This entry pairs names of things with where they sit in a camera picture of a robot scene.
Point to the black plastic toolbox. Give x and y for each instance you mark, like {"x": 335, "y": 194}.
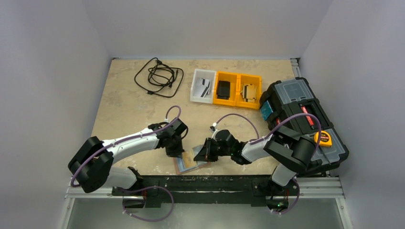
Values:
{"x": 295, "y": 96}

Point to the yellow bin with tan cards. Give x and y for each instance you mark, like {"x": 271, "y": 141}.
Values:
{"x": 250, "y": 79}

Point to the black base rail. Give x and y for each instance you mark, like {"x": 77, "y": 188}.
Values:
{"x": 254, "y": 190}

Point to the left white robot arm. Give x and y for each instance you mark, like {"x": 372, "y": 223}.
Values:
{"x": 93, "y": 167}

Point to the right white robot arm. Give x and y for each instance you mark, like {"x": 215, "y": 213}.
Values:
{"x": 291, "y": 149}

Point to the blue packet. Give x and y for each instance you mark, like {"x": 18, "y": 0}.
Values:
{"x": 266, "y": 110}

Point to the yellow tape measure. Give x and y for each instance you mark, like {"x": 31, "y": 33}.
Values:
{"x": 324, "y": 138}

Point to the pink leather card holder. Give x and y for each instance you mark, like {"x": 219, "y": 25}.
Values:
{"x": 186, "y": 162}

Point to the tan cards stack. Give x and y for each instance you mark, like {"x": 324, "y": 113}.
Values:
{"x": 248, "y": 93}

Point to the white plastic bin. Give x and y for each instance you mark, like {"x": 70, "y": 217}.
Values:
{"x": 206, "y": 74}

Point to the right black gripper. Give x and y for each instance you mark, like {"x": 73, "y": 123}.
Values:
{"x": 207, "y": 150}

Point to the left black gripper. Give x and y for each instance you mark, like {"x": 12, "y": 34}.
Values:
{"x": 175, "y": 152}

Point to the black cards stack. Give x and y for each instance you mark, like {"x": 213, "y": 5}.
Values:
{"x": 223, "y": 90}

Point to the yellow bin with black cards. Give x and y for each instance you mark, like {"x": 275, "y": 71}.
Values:
{"x": 234, "y": 79}

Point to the white cards stack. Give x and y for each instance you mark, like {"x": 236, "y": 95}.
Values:
{"x": 202, "y": 87}

